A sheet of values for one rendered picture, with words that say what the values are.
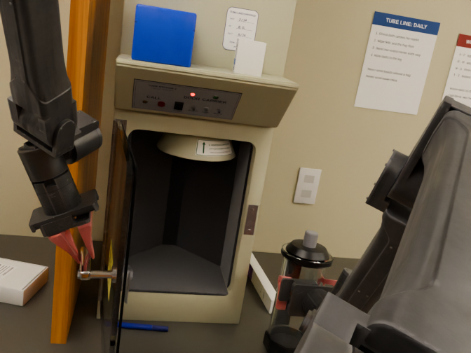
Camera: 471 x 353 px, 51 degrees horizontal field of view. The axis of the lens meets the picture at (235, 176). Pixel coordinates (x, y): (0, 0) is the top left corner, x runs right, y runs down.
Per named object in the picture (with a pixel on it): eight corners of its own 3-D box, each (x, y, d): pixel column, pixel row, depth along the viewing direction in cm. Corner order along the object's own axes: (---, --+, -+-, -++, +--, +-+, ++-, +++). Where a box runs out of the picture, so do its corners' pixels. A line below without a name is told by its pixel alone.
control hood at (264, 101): (113, 106, 95) (118, 52, 93) (275, 125, 102) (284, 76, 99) (109, 117, 84) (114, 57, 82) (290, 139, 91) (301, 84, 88)
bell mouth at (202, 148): (155, 136, 117) (158, 113, 116) (228, 145, 121) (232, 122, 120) (157, 156, 101) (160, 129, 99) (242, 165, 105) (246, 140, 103)
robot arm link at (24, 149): (5, 146, 72) (30, 145, 69) (43, 128, 77) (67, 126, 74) (25, 189, 74) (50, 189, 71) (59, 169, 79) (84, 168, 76)
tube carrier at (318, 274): (256, 328, 111) (275, 239, 107) (301, 331, 114) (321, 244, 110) (270, 357, 101) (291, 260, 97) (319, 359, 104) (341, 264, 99)
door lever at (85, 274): (111, 257, 84) (112, 243, 83) (113, 286, 75) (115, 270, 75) (78, 256, 82) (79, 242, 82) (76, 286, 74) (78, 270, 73)
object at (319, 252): (277, 251, 107) (284, 222, 105) (317, 254, 109) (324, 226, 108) (291, 269, 98) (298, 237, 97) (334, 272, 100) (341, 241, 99)
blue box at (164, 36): (132, 54, 92) (137, 4, 90) (186, 63, 94) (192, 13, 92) (130, 59, 83) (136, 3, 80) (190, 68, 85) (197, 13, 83)
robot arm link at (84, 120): (10, 96, 68) (57, 127, 66) (71, 71, 76) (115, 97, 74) (10, 162, 75) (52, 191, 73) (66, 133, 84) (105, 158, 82)
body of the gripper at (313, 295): (291, 280, 96) (303, 298, 89) (340, 284, 98) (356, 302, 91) (285, 311, 97) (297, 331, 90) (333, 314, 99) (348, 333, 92)
